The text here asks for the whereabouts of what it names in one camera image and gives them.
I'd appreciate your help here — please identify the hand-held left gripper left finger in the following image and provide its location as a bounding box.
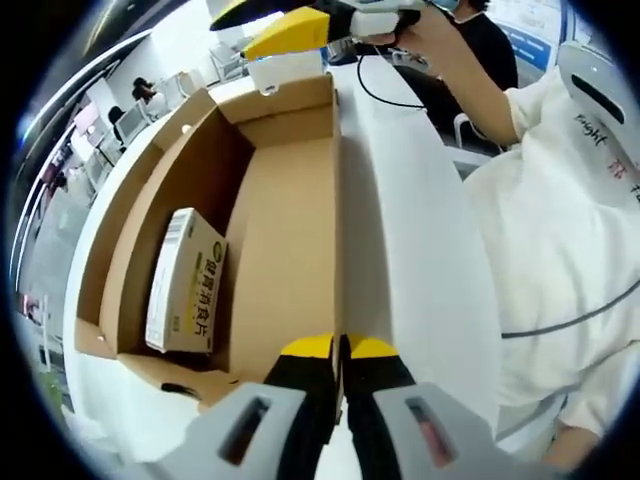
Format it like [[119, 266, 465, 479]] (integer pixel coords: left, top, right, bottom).
[[134, 333, 337, 480]]

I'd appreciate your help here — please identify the white medicine box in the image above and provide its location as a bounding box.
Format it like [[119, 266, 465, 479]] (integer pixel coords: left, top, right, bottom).
[[144, 207, 229, 355]]

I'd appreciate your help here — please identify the small white cabinet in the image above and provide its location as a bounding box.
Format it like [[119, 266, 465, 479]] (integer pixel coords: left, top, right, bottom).
[[177, 69, 207, 99]]

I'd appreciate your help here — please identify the person in white shirt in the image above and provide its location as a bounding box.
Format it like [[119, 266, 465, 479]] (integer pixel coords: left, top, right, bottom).
[[462, 64, 640, 462]]

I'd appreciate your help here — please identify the person's right hand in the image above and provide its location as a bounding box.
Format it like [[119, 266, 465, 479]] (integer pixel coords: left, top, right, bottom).
[[367, 4, 454, 51]]

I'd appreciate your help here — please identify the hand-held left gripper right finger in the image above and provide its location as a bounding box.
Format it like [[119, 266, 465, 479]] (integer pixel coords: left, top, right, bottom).
[[339, 333, 566, 480]]

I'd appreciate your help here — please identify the blue wall poster board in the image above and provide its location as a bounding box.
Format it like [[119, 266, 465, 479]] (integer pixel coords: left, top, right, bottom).
[[492, 0, 587, 77]]

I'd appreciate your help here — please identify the white chest-worn device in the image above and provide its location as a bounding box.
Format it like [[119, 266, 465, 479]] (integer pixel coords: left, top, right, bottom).
[[555, 42, 633, 132]]

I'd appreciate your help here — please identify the grey chest device cable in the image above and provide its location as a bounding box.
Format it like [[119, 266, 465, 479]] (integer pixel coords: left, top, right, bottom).
[[501, 289, 640, 339]]

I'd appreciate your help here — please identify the plain white box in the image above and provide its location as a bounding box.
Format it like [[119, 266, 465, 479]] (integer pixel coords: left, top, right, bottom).
[[249, 47, 324, 97]]

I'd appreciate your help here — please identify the translucent desk partition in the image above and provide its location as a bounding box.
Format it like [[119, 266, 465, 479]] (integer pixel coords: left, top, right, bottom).
[[29, 204, 97, 302]]

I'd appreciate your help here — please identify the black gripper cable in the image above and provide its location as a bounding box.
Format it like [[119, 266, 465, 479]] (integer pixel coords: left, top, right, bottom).
[[355, 52, 427, 111]]

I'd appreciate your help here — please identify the brown cardboard shoe box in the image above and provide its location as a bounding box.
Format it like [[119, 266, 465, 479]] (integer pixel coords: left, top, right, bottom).
[[73, 72, 345, 417]]

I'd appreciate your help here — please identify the white office chair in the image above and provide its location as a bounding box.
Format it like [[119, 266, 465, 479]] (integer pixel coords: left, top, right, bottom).
[[209, 42, 252, 82]]

